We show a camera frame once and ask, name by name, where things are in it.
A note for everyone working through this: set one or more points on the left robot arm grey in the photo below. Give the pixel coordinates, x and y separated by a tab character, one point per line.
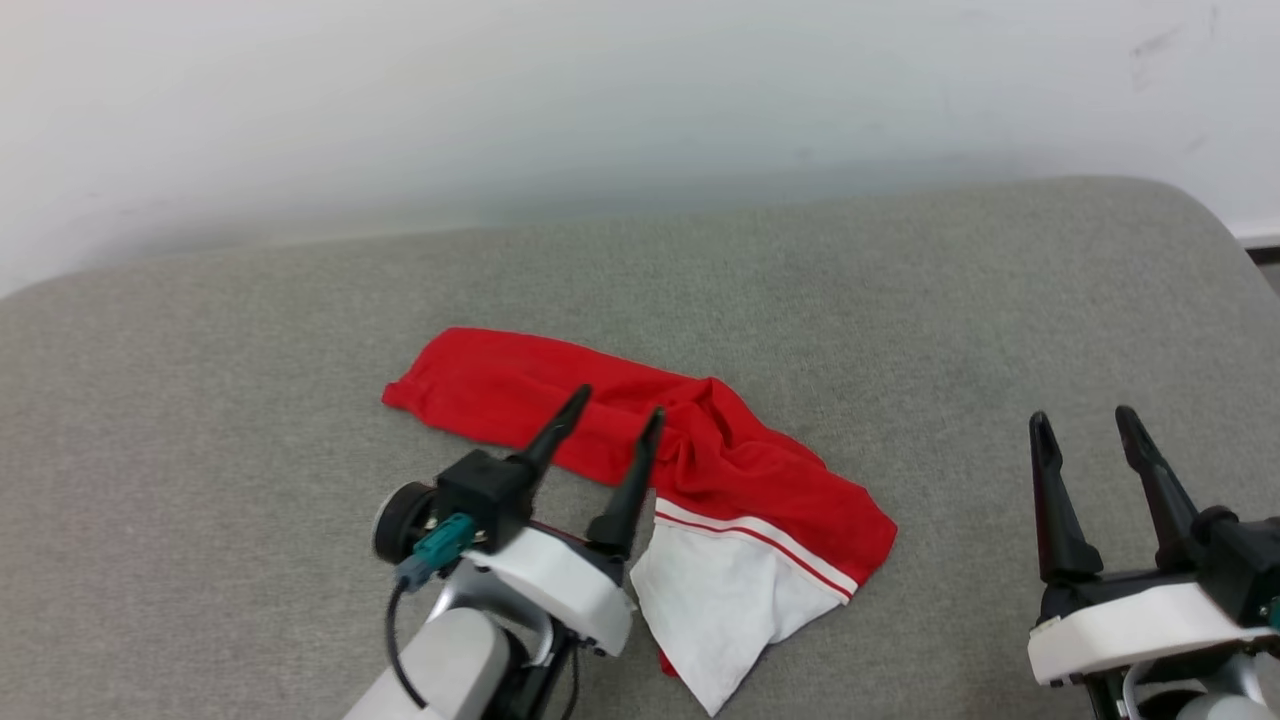
450	670

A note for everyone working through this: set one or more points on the grey fabric sofa cushion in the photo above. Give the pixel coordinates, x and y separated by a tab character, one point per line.
900	330

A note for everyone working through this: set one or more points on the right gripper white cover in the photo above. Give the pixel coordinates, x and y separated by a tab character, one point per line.
1130	625

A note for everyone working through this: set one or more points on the red and white garment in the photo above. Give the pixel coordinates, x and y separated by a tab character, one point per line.
720	470

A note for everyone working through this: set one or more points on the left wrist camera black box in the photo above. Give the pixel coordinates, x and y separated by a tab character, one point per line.
480	495

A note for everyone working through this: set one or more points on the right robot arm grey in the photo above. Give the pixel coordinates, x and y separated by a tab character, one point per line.
1230	708

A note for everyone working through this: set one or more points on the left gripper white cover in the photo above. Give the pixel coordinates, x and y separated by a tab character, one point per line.
560	590

